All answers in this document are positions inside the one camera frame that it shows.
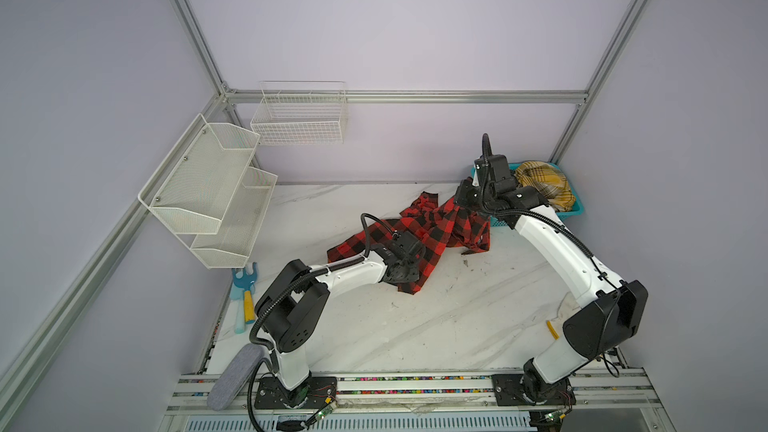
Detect red black plaid shirt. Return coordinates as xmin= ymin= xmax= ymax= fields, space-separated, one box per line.
xmin=326 ymin=192 xmax=491 ymax=295

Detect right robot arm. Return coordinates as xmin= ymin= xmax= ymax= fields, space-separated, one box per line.
xmin=455 ymin=134 xmax=648 ymax=405

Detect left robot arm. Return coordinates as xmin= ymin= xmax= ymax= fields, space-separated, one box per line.
xmin=247 ymin=213 xmax=427 ymax=408

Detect yellow plaid shirt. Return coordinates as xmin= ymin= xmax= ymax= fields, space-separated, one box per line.
xmin=514 ymin=160 xmax=577 ymax=213

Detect white work glove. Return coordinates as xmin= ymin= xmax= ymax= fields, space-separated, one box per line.
xmin=552 ymin=292 xmax=582 ymax=329

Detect teal hand rake tool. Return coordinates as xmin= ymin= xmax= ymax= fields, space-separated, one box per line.
xmin=230 ymin=262 xmax=258 ymax=335

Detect grey foam pad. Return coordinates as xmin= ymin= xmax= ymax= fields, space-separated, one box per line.
xmin=207 ymin=344 xmax=268 ymax=411

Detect white wire wall basket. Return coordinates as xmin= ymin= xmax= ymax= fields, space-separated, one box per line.
xmin=250 ymin=81 xmax=349 ymax=146

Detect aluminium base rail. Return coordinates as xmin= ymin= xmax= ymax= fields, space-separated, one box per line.
xmin=159 ymin=368 xmax=675 ymax=431

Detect white mesh wall shelf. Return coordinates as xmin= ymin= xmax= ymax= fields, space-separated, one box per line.
xmin=138 ymin=115 xmax=278 ymax=269

